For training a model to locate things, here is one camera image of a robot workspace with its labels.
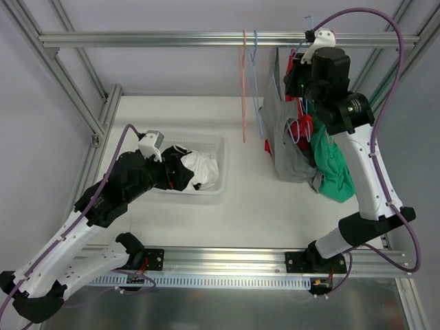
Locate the black tank top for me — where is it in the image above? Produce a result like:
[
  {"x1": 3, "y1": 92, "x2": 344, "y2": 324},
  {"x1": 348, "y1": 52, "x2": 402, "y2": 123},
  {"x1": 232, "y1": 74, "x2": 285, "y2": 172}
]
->
[{"x1": 161, "y1": 144, "x2": 201, "y2": 191}]

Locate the white tank top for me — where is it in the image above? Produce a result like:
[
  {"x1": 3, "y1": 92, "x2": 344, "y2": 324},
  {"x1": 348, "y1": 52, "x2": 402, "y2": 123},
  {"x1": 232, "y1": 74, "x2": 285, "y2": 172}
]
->
[{"x1": 184, "y1": 149, "x2": 219, "y2": 190}]

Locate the grey tank top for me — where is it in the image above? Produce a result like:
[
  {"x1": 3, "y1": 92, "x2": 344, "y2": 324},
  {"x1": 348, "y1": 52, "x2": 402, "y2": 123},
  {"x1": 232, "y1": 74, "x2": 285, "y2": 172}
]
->
[{"x1": 259, "y1": 48, "x2": 323, "y2": 191}]

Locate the light blue hanger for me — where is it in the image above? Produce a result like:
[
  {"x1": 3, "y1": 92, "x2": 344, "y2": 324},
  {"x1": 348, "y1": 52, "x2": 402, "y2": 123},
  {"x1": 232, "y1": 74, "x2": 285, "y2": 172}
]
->
[
  {"x1": 247, "y1": 30, "x2": 264, "y2": 140},
  {"x1": 299, "y1": 98, "x2": 314, "y2": 142},
  {"x1": 271, "y1": 15, "x2": 319, "y2": 144}
]

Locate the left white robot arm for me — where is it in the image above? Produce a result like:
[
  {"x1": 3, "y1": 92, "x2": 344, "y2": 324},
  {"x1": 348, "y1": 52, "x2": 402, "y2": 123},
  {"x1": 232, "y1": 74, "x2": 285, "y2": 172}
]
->
[{"x1": 1, "y1": 148, "x2": 194, "y2": 324}]

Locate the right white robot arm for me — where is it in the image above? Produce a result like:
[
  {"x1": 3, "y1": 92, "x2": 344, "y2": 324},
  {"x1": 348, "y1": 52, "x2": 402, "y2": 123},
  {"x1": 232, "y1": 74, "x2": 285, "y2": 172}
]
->
[{"x1": 283, "y1": 47, "x2": 416, "y2": 273}]

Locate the red tank top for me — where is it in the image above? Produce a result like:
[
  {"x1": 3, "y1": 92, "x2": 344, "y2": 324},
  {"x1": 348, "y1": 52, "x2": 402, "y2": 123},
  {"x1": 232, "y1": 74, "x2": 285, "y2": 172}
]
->
[{"x1": 263, "y1": 48, "x2": 314, "y2": 153}]

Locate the green tank top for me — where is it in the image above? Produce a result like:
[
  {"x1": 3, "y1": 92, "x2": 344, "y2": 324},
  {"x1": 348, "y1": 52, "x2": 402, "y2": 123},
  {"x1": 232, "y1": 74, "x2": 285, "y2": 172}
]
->
[{"x1": 310, "y1": 118, "x2": 355, "y2": 203}]

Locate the white plastic basket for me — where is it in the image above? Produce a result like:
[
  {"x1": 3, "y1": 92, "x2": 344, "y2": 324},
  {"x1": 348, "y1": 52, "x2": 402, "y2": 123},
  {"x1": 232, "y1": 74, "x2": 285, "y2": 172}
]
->
[{"x1": 137, "y1": 128, "x2": 228, "y2": 200}]

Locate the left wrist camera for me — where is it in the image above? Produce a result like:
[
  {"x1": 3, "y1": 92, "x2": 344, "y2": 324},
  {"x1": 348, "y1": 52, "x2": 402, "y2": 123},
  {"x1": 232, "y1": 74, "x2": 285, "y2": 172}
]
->
[{"x1": 138, "y1": 130, "x2": 164, "y2": 162}]

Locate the aluminium hanging rail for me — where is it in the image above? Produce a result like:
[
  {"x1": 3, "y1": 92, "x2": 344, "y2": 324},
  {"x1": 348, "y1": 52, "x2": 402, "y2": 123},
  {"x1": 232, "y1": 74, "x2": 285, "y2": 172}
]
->
[{"x1": 37, "y1": 30, "x2": 422, "y2": 48}]

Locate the aluminium frame left post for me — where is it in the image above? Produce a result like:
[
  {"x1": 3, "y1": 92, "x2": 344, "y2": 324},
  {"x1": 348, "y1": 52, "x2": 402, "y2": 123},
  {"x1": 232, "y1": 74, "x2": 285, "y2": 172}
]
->
[{"x1": 1, "y1": 1, "x2": 122, "y2": 149}]

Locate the aluminium frame post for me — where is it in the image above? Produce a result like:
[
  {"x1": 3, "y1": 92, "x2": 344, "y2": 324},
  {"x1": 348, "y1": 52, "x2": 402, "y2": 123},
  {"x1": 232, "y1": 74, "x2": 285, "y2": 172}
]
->
[
  {"x1": 353, "y1": 1, "x2": 439, "y2": 118},
  {"x1": 1, "y1": 1, "x2": 122, "y2": 149}
]

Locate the white slotted cable duct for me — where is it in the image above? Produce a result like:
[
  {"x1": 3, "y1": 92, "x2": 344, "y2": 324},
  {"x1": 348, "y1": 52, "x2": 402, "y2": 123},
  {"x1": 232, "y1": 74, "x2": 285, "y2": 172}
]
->
[{"x1": 90, "y1": 272, "x2": 311, "y2": 291}]

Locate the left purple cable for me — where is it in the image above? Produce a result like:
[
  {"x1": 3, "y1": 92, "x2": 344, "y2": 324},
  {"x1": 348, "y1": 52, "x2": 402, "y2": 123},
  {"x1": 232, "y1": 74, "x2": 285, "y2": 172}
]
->
[{"x1": 0, "y1": 123, "x2": 145, "y2": 330}]

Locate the purple cable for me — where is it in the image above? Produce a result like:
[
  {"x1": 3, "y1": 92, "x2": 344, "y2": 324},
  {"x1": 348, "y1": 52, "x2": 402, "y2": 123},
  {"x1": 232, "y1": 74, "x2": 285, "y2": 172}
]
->
[
  {"x1": 307, "y1": 8, "x2": 424, "y2": 276},
  {"x1": 0, "y1": 123, "x2": 145, "y2": 330}
]

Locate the aluminium front rail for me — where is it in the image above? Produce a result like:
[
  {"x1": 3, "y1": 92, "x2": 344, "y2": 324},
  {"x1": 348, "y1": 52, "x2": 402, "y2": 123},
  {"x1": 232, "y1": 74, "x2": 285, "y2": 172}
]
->
[{"x1": 41, "y1": 244, "x2": 410, "y2": 278}]

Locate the aluminium frame right post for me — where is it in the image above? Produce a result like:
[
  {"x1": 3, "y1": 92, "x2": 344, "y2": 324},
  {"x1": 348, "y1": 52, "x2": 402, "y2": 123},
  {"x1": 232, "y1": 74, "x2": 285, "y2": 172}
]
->
[{"x1": 353, "y1": 1, "x2": 439, "y2": 118}]

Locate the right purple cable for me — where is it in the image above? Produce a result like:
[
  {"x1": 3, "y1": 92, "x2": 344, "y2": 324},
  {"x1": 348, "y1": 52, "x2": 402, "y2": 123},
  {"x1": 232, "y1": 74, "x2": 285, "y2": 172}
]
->
[{"x1": 307, "y1": 8, "x2": 424, "y2": 276}]

